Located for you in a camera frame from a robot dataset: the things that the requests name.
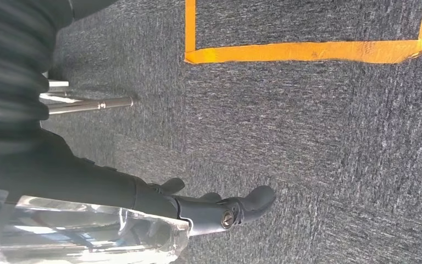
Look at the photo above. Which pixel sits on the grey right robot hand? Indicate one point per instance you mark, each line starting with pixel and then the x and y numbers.
pixel 50 182

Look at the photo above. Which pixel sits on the stainless steel workbench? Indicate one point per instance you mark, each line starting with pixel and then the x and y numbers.
pixel 87 105

